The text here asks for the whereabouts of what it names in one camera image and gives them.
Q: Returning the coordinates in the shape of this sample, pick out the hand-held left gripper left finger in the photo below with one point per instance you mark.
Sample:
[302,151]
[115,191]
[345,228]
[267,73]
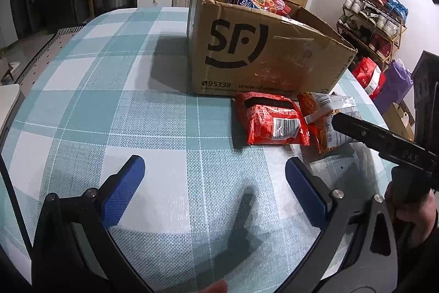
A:
[121,186]

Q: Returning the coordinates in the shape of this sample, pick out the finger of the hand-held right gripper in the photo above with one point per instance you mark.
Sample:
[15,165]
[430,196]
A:
[356,130]

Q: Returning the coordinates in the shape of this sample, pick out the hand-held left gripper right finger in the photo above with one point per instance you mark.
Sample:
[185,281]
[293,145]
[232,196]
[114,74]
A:
[305,191]

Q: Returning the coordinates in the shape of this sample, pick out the orange spicy snack packet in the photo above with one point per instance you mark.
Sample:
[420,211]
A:
[320,138]

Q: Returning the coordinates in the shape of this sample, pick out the red barcode snack packet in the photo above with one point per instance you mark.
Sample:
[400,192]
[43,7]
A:
[271,118]

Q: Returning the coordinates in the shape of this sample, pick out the brown cardboard box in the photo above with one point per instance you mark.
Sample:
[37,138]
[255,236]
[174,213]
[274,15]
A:
[260,52]

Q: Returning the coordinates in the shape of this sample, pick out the person's right forearm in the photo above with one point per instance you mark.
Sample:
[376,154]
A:
[420,255]

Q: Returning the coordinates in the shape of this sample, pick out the person's right hand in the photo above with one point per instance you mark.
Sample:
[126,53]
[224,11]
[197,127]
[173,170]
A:
[415,221]

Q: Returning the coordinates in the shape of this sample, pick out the person's left hand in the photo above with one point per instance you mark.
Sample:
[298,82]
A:
[214,288]

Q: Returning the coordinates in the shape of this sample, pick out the brown paper bag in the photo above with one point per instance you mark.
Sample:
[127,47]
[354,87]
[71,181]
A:
[399,121]

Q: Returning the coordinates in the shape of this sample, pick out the red shopping bag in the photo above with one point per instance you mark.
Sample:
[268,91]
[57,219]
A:
[368,76]

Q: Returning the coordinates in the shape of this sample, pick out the purple shopping bag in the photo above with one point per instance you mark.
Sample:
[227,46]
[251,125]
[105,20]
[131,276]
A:
[398,83]

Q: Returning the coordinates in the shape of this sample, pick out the checked teal tablecloth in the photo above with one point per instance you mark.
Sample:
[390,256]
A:
[137,100]

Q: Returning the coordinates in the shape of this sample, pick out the wooden shoe rack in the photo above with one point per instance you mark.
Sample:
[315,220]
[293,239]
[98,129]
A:
[394,39]

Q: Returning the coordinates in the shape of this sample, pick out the group of shoes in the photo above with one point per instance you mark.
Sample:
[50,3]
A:
[377,18]

